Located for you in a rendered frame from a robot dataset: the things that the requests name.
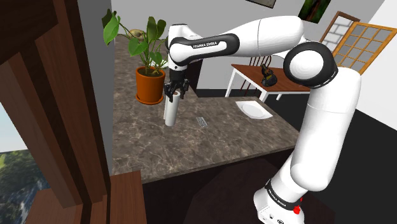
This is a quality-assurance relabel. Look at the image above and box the green wall picture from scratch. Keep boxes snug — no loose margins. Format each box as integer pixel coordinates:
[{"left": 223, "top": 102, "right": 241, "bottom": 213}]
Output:
[{"left": 297, "top": 0, "right": 332, "bottom": 24}]

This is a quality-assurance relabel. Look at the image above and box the dark robot stand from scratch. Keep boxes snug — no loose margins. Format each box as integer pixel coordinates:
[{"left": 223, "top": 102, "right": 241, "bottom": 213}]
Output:
[{"left": 182, "top": 157, "right": 337, "bottom": 224}]

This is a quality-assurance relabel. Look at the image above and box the dark wooden chair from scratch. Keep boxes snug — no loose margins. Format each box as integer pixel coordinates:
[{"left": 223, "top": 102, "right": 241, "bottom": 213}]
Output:
[{"left": 239, "top": 55, "right": 273, "bottom": 97}]

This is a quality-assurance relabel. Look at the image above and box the white square plate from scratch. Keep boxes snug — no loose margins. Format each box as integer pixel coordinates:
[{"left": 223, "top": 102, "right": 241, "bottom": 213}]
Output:
[{"left": 234, "top": 100, "right": 274, "bottom": 120}]

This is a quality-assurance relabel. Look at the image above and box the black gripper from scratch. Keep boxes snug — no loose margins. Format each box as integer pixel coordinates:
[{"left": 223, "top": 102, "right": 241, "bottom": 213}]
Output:
[{"left": 164, "top": 70, "right": 190, "bottom": 103}]

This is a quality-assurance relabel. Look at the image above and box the beige round object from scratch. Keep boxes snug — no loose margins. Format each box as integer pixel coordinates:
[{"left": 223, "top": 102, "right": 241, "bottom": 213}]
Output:
[{"left": 128, "top": 29, "right": 145, "bottom": 41}]

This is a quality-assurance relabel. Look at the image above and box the small grey remote control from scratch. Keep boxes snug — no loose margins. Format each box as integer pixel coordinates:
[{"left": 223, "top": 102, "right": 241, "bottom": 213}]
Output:
[{"left": 195, "top": 116, "right": 209, "bottom": 129}]

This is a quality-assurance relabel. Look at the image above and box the brown table with white legs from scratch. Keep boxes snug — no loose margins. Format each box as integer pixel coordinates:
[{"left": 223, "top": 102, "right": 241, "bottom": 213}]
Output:
[{"left": 224, "top": 63, "right": 312, "bottom": 104}]

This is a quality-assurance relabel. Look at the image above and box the white paper towel roll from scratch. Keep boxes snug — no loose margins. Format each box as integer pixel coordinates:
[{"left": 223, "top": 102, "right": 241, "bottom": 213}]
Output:
[{"left": 163, "top": 90, "right": 181, "bottom": 127}]

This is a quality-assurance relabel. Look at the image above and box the green plant in orange pot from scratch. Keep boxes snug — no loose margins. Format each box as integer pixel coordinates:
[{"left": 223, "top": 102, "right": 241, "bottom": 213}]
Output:
[{"left": 101, "top": 8, "right": 169, "bottom": 106}]

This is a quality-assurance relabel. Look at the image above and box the grey framed wall picture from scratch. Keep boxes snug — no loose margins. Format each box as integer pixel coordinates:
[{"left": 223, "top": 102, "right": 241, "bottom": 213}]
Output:
[{"left": 246, "top": 0, "right": 277, "bottom": 10}]

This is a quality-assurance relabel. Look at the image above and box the dark brown wooden cabinet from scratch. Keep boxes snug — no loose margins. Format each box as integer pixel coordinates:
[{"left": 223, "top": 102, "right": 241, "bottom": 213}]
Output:
[{"left": 0, "top": 0, "right": 148, "bottom": 224}]

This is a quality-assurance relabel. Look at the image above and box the light wooden lattice window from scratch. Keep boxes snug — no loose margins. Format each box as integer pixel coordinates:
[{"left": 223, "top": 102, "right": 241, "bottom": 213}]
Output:
[{"left": 331, "top": 21, "right": 397, "bottom": 76}]

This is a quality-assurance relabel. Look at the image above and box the brown framed window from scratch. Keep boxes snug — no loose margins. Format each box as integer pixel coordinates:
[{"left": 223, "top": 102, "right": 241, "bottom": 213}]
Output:
[{"left": 319, "top": 11, "right": 361, "bottom": 53}]

